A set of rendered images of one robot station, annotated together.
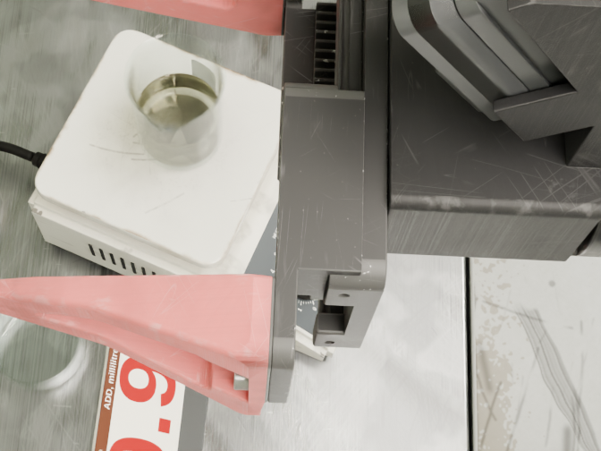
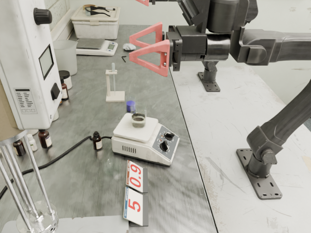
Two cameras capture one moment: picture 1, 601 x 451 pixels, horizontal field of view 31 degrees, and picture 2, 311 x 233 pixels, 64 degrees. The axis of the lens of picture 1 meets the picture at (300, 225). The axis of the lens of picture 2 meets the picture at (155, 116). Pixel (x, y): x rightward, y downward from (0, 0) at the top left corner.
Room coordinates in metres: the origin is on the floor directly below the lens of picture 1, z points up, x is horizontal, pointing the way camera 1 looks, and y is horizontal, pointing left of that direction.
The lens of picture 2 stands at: (-0.38, 0.01, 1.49)
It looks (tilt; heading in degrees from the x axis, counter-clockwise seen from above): 36 degrees down; 1
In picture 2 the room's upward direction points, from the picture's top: 3 degrees clockwise
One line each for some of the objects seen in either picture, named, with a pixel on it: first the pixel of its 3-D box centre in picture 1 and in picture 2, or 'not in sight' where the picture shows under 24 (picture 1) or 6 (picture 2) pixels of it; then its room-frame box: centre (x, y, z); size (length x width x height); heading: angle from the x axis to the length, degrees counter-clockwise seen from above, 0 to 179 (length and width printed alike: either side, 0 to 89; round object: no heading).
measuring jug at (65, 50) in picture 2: not in sight; (61, 58); (0.77, 0.52, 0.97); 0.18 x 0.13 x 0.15; 120
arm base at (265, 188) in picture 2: not in sight; (260, 163); (0.17, -0.30, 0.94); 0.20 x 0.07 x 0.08; 8
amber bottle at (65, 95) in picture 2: not in sight; (62, 88); (0.53, 0.43, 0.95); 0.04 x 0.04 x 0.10
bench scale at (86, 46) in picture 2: not in sight; (95, 46); (1.11, 0.44, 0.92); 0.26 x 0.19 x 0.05; 92
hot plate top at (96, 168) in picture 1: (167, 145); (136, 126); (0.26, 0.09, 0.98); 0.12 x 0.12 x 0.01; 76
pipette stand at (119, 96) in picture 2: not in sight; (115, 84); (0.56, 0.21, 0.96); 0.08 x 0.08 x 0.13; 8
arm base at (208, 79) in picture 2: not in sight; (209, 75); (0.76, -0.23, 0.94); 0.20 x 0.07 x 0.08; 8
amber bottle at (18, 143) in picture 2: not in sight; (17, 144); (0.19, 0.45, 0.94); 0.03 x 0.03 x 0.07
